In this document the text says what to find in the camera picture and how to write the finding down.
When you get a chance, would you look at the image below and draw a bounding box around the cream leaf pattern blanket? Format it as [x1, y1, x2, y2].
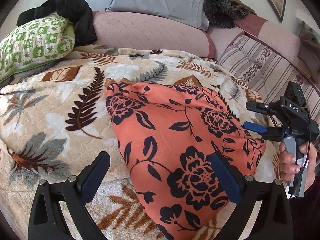
[1, 45, 276, 239]

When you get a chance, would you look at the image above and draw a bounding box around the green white patterned cloth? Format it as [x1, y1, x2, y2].
[1, 13, 75, 82]

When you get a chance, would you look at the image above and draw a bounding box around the person's right hand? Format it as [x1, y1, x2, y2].
[279, 142, 317, 192]

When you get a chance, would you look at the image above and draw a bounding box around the striped floral bedsheet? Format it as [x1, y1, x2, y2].
[219, 35, 319, 122]

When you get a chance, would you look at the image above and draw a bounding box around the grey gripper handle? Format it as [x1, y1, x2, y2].
[283, 135, 309, 198]

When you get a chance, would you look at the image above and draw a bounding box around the orange black floral garment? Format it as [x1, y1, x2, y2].
[105, 81, 266, 239]

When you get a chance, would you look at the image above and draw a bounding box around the pink quilted bolster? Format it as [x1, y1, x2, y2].
[93, 11, 216, 59]

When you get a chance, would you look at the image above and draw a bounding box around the dark furry cushion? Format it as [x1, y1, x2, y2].
[203, 0, 250, 29]

